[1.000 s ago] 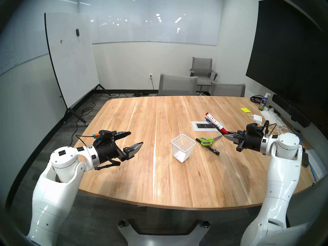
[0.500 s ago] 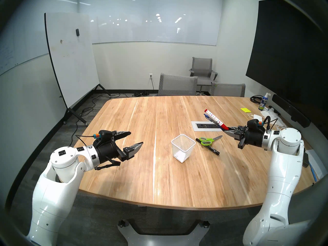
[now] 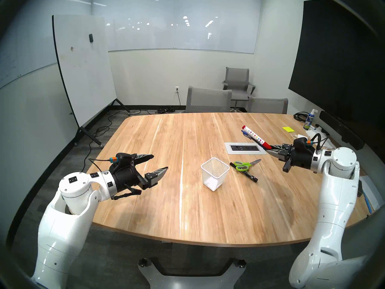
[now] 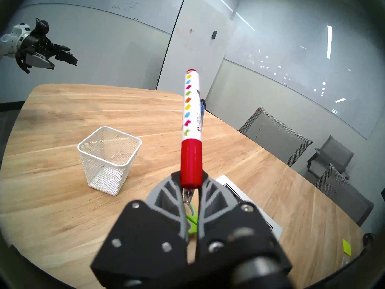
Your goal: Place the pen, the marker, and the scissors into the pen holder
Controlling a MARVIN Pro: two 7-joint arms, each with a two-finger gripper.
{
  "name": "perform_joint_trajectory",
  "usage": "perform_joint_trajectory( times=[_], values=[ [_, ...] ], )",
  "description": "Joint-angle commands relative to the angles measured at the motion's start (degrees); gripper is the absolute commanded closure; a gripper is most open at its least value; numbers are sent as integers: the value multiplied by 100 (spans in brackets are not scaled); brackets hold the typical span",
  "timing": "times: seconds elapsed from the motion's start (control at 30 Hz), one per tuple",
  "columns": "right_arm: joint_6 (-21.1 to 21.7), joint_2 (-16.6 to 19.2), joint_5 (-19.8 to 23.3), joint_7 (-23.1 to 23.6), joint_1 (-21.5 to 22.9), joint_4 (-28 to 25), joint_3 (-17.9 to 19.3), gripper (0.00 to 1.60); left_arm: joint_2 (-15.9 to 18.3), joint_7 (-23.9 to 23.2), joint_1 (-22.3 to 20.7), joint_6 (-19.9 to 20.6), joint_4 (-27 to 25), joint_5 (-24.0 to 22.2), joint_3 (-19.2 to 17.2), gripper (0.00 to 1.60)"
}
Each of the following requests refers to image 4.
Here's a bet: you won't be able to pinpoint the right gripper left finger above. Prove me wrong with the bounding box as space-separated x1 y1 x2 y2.
90 171 193 289

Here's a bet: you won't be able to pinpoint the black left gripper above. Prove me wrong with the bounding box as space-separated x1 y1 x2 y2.
17 33 79 70

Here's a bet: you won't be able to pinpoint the grey mesh-back chair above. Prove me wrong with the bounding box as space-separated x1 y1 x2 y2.
314 163 374 227
239 107 313 167

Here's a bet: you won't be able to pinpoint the silver table outlet panel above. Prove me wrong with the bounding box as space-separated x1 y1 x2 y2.
215 175 283 241

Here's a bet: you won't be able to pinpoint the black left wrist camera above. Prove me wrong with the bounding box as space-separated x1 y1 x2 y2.
35 18 50 35

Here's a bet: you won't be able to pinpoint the grey armrest office chair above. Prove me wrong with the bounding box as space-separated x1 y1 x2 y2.
307 135 355 180

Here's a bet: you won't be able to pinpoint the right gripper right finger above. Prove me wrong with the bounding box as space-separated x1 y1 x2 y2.
196 171 292 289

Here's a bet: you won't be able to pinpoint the white mesh pen holder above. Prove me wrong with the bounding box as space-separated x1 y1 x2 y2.
77 126 142 196

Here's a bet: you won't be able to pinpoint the green-handled scissors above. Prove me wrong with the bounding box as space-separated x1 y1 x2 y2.
185 203 199 234

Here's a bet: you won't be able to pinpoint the plain glass wall whiteboard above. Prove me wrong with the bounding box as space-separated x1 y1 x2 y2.
224 0 379 140

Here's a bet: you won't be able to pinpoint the rolling whiteboard on stand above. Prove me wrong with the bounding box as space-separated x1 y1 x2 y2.
156 0 236 101

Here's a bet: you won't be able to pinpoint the red-capped white marker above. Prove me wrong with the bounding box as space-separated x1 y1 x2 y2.
180 69 204 189

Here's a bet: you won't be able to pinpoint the wall whiteboard with writing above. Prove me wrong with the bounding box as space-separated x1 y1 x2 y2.
21 0 187 36

